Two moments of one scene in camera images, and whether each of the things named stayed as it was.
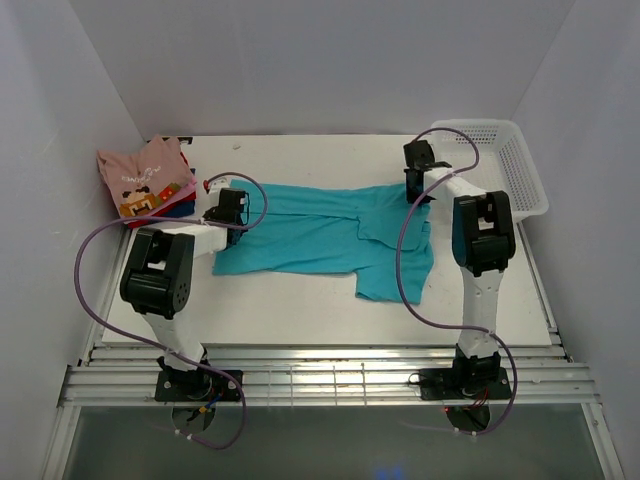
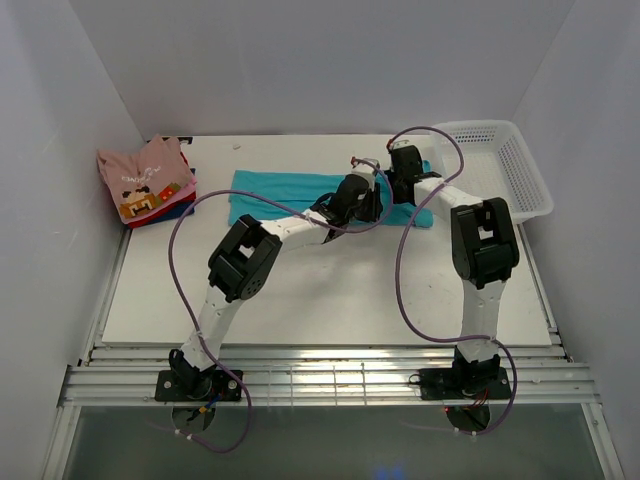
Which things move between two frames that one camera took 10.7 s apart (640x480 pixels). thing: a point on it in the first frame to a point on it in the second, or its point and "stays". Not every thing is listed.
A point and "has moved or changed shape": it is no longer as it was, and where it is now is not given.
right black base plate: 464,383 stays
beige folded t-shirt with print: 139,182 stays
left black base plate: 198,386 stays
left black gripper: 210,213 to 375,205
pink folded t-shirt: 184,191 stays
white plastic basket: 494,156 stays
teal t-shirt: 371,230 has moved or changed shape
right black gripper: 411,197 to 392,176
